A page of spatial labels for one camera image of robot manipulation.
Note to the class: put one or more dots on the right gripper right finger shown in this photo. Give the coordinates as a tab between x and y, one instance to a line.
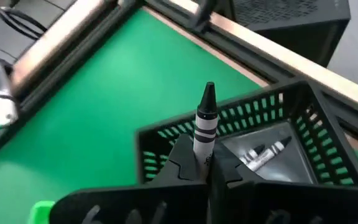
275	205

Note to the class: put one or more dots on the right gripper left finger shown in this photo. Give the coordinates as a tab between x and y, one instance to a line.
135	205

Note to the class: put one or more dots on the black plastic basket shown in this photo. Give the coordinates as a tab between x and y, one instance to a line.
294	165

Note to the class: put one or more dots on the green plastic basket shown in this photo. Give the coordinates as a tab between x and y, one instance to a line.
40	213

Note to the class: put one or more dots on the green table mat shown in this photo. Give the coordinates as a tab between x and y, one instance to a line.
104	109

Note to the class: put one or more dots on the black perforated computer case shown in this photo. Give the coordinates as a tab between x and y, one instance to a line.
291	31

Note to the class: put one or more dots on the black metal table frame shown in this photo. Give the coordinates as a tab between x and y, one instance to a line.
253	51

